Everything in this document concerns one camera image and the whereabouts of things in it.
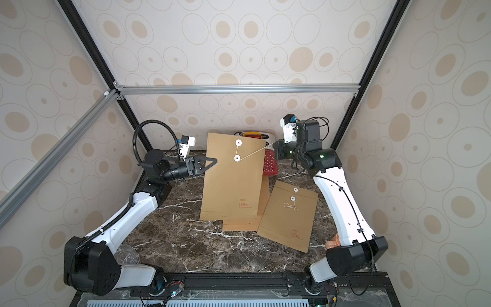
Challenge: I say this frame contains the red toaster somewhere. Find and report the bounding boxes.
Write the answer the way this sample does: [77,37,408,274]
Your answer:
[234,131,278,176]

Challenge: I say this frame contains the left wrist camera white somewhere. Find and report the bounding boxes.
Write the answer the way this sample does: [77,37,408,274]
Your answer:
[178,135,196,159]

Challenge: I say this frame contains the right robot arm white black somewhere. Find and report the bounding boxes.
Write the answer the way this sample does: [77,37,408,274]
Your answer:
[273,115,388,292]

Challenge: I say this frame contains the horizontal aluminium rail back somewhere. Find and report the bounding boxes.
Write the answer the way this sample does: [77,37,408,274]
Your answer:
[116,83,361,95]

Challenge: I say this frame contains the clear plastic cup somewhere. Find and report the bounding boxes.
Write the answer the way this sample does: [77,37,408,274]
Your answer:
[115,244,140,265]

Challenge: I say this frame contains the yellow toast rear slot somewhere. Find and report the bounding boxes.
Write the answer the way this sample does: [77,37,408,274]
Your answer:
[242,131,263,139]

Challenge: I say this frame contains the white envelope string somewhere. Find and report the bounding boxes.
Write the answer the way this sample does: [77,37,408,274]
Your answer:
[233,139,276,162]

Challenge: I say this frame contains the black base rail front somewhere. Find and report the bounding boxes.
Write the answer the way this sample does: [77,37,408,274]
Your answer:
[71,272,400,306]

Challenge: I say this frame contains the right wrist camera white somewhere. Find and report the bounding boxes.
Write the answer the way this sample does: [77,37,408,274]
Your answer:
[280,115,297,143]

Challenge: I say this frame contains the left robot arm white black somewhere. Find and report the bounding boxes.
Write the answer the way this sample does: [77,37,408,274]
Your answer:
[63,150,217,296]

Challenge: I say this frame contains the black corrugated cable hose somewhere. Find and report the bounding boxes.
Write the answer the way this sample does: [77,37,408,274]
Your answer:
[132,119,181,166]

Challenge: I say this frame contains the diagonal aluminium rail left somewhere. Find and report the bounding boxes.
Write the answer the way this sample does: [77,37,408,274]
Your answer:
[1,89,117,226]

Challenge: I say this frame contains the brown file envelope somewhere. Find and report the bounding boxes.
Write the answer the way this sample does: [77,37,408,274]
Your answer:
[200,133,266,221]
[222,176,270,232]
[257,181,318,253]

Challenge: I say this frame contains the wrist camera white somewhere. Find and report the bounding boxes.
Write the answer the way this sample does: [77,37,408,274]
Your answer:
[178,135,196,159]
[280,115,297,143]

